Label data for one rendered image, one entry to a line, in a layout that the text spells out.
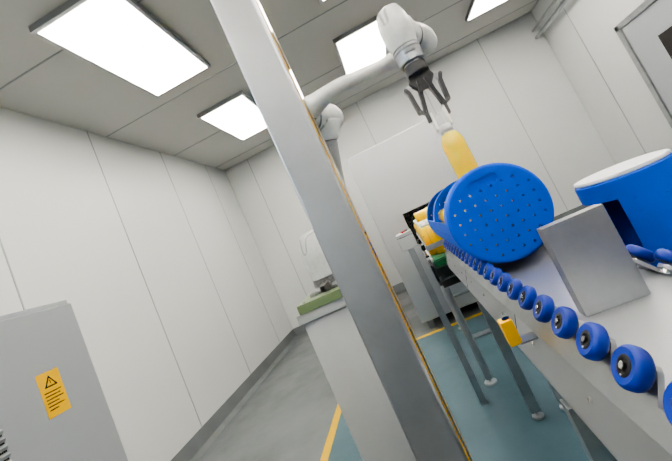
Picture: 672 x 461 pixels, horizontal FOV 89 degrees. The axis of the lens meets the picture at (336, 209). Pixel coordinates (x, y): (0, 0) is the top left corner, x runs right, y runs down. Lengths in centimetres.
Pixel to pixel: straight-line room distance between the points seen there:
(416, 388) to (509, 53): 669
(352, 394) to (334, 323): 29
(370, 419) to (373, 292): 119
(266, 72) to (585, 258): 57
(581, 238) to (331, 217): 41
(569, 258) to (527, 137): 600
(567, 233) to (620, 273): 10
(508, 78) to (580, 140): 153
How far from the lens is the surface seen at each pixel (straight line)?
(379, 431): 164
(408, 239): 208
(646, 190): 142
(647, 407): 49
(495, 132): 652
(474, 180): 106
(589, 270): 69
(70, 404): 163
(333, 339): 151
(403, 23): 126
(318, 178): 47
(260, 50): 54
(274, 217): 652
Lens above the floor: 120
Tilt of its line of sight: 6 degrees up
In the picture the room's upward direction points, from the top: 25 degrees counter-clockwise
